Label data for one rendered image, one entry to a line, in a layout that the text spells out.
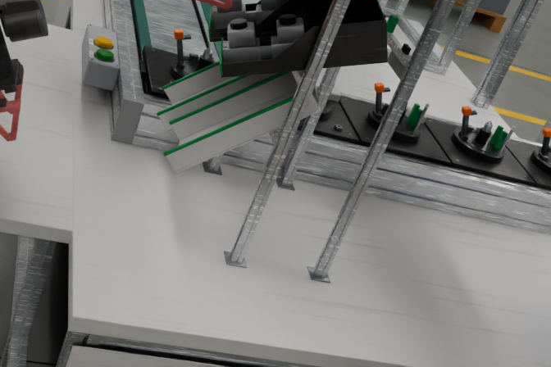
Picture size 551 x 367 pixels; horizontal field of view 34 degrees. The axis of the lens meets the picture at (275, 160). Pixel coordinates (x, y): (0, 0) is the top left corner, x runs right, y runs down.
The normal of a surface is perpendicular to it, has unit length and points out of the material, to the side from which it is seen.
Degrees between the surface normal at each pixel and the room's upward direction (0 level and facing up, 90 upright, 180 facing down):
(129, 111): 90
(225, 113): 90
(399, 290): 0
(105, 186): 0
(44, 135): 0
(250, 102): 90
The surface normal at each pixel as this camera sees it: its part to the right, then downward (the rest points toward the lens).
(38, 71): 0.34, -0.84
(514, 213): 0.19, 0.51
